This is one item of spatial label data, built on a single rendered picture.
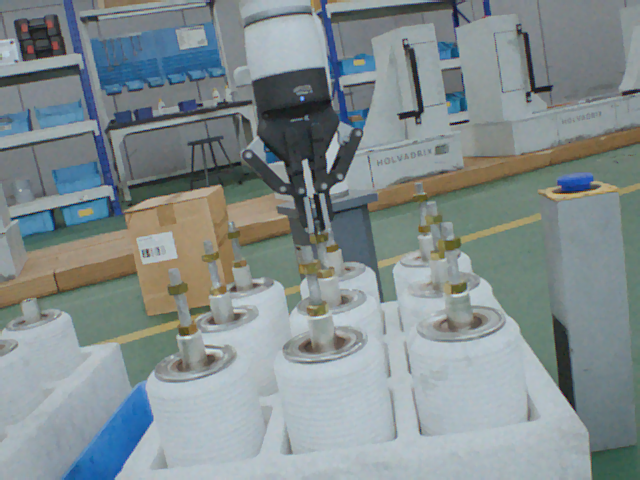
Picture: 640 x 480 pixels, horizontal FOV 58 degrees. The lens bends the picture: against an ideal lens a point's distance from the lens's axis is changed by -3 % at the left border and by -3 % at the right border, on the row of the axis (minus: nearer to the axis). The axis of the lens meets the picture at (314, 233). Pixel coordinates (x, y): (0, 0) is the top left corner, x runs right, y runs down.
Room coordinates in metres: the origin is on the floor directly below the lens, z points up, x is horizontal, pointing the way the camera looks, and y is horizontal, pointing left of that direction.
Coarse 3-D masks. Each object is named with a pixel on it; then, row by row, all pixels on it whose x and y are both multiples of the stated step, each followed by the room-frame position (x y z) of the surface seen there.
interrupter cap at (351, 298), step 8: (344, 288) 0.65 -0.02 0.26; (352, 288) 0.64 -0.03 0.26; (344, 296) 0.63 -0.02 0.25; (352, 296) 0.62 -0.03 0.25; (360, 296) 0.61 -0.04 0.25; (304, 304) 0.62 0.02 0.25; (344, 304) 0.59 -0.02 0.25; (352, 304) 0.58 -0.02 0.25; (360, 304) 0.59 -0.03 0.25; (304, 312) 0.59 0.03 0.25; (336, 312) 0.58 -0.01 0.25
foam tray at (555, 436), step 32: (384, 320) 0.77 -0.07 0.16; (544, 384) 0.48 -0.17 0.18; (416, 416) 0.48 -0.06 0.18; (544, 416) 0.43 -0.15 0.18; (576, 416) 0.42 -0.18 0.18; (160, 448) 0.50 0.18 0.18; (288, 448) 0.49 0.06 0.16; (352, 448) 0.44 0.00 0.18; (384, 448) 0.43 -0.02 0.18; (416, 448) 0.42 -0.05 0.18; (448, 448) 0.41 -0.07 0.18; (480, 448) 0.41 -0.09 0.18; (512, 448) 0.40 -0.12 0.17; (544, 448) 0.40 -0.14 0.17; (576, 448) 0.40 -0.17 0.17
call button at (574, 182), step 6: (570, 174) 0.67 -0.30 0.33; (576, 174) 0.66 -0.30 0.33; (582, 174) 0.65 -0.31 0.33; (588, 174) 0.65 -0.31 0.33; (558, 180) 0.66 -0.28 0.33; (564, 180) 0.65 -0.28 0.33; (570, 180) 0.64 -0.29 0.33; (576, 180) 0.64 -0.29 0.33; (582, 180) 0.64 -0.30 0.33; (588, 180) 0.64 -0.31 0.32; (564, 186) 0.65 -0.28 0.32; (570, 186) 0.64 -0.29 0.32; (576, 186) 0.64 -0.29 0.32; (582, 186) 0.64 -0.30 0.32; (588, 186) 0.64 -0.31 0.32
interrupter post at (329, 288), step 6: (336, 276) 0.61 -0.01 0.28; (318, 282) 0.61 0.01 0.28; (324, 282) 0.60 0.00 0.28; (330, 282) 0.60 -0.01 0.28; (336, 282) 0.61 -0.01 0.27; (324, 288) 0.60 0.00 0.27; (330, 288) 0.60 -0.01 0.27; (336, 288) 0.61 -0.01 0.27; (324, 294) 0.60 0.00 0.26; (330, 294) 0.60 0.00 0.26; (336, 294) 0.60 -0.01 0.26; (324, 300) 0.61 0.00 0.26; (330, 300) 0.60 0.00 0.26; (336, 300) 0.60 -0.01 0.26; (330, 306) 0.60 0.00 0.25
